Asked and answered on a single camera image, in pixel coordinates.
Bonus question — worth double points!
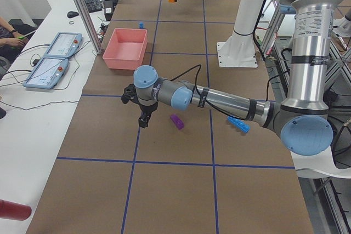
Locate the black keyboard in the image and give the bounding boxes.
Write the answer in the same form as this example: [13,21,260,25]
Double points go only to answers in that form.
[84,0,102,13]

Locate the upper teach pendant tablet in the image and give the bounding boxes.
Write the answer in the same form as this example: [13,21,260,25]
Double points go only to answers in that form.
[44,32,83,58]

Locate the black box with label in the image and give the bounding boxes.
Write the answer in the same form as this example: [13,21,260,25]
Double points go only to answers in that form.
[103,0,114,21]

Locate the pink plastic box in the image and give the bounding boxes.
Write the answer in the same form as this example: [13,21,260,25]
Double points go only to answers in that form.
[103,28,148,70]

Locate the red cylinder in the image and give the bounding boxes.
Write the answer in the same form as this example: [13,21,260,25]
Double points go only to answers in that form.
[0,200,32,221]

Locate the seated person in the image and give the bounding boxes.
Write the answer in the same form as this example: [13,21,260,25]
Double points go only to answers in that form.
[1,17,36,63]

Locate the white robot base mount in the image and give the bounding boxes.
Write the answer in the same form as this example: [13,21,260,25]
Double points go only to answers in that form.
[217,0,264,68]

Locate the aluminium frame post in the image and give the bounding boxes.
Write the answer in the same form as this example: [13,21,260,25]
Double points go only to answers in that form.
[73,0,103,55]

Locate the teach pendant tablet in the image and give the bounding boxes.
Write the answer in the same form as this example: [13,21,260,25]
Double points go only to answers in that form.
[44,32,83,58]
[23,56,69,89]

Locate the long blue studded block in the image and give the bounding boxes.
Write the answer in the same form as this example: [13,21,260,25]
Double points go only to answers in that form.
[227,116,250,133]

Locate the purple long block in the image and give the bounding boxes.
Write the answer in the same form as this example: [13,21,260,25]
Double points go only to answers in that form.
[170,114,184,130]

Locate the black computer mouse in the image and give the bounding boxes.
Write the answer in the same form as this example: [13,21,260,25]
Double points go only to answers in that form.
[67,11,79,18]

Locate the lower teach pendant tablet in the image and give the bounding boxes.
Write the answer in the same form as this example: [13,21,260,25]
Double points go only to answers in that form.
[23,56,69,89]

